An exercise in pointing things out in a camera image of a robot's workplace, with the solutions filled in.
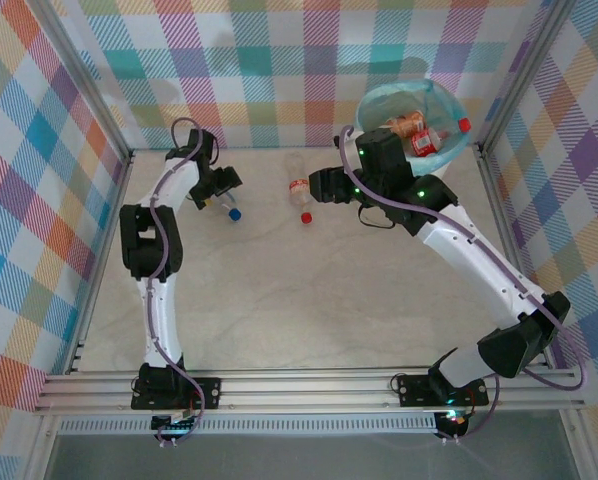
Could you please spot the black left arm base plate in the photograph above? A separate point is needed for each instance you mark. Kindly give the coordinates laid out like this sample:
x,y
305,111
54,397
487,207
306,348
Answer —
x,y
206,392

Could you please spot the controller board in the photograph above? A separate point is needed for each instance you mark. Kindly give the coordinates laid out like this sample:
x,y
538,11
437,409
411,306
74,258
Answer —
x,y
451,422
174,425

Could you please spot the white bin with blue liner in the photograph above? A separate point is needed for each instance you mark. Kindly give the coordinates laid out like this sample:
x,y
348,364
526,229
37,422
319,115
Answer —
x,y
379,107

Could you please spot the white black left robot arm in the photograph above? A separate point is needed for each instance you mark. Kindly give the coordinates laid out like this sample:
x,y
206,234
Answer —
x,y
161,320

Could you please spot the right controller board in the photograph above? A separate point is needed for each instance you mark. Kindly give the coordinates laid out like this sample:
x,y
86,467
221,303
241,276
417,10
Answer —
x,y
451,422

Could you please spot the clear cola bottle red label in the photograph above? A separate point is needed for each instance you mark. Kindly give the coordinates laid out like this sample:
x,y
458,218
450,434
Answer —
x,y
423,142

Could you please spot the clear bottle blue cap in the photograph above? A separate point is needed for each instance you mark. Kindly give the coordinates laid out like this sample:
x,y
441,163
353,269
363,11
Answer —
x,y
235,215

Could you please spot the aluminium side floor rail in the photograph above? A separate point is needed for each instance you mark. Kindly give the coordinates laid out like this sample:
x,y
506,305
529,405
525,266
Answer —
x,y
501,215
104,260

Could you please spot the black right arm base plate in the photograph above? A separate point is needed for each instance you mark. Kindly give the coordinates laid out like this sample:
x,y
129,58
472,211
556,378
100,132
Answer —
x,y
411,390

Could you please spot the left controller board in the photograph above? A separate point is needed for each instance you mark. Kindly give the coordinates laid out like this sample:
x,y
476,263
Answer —
x,y
174,425

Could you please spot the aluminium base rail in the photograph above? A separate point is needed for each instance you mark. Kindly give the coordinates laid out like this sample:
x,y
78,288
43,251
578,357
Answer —
x,y
304,392

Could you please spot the aluminium upright post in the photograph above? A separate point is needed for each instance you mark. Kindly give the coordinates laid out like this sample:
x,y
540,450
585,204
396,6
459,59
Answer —
x,y
79,85
524,75

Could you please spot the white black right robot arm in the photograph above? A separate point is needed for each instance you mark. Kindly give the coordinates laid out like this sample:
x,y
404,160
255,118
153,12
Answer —
x,y
479,265

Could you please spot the clear bottle flower red label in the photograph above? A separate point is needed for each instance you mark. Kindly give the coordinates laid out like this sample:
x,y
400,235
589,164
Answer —
x,y
299,187

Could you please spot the aluminium frame leg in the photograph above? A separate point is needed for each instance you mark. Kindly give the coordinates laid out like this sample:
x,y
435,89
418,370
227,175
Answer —
x,y
39,450
581,450

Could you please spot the brown coffee bottle white cap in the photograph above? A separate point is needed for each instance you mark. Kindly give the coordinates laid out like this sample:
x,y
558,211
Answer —
x,y
406,125

